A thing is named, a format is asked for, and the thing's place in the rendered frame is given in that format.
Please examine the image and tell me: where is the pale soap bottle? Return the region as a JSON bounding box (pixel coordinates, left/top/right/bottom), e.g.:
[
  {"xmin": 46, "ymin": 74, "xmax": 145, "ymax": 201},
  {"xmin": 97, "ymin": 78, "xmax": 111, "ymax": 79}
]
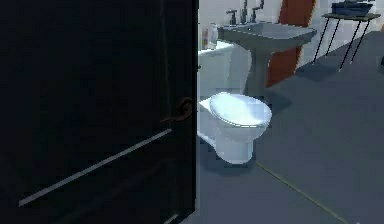
[{"xmin": 201, "ymin": 22, "xmax": 219, "ymax": 51}]

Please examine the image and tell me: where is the dark sink faucet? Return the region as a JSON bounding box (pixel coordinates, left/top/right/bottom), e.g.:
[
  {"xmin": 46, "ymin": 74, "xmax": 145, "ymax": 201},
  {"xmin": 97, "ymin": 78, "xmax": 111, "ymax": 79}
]
[{"xmin": 225, "ymin": 0, "xmax": 266, "ymax": 26}]

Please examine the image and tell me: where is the dark bronze door handle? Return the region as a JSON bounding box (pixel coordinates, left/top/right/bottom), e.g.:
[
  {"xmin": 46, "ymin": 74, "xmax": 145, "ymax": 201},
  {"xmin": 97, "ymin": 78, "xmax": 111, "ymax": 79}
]
[{"xmin": 160, "ymin": 97, "xmax": 194, "ymax": 124}]

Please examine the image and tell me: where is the grey pedestal sink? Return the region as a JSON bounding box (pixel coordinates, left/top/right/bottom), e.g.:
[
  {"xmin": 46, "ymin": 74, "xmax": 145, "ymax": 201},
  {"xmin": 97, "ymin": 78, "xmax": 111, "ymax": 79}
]
[{"xmin": 217, "ymin": 21, "xmax": 318, "ymax": 100}]

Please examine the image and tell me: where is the dark blue folded cloth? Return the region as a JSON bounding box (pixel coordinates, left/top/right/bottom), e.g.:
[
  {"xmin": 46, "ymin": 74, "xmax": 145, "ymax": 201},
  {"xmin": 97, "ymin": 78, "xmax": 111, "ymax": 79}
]
[{"xmin": 331, "ymin": 0, "xmax": 374, "ymax": 17}]

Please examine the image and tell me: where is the small black-legged side table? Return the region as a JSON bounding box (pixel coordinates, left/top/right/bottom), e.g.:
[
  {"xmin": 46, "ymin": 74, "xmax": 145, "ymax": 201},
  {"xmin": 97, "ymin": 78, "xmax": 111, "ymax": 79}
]
[{"xmin": 311, "ymin": 12, "xmax": 382, "ymax": 72}]

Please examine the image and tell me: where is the black room door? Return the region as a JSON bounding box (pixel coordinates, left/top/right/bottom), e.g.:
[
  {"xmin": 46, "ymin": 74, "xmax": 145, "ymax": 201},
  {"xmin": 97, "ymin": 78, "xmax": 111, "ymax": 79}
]
[{"xmin": 0, "ymin": 0, "xmax": 200, "ymax": 224}]

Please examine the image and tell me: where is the white toilet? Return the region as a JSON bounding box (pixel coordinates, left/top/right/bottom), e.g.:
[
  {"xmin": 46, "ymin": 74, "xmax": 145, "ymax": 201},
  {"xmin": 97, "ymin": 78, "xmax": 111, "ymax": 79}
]
[{"xmin": 197, "ymin": 40, "xmax": 273, "ymax": 165}]

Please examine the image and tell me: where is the orange-red towel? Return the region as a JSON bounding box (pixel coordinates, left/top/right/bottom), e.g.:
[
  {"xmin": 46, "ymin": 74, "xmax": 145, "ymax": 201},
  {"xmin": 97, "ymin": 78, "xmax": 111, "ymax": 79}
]
[{"xmin": 265, "ymin": 0, "xmax": 317, "ymax": 89}]

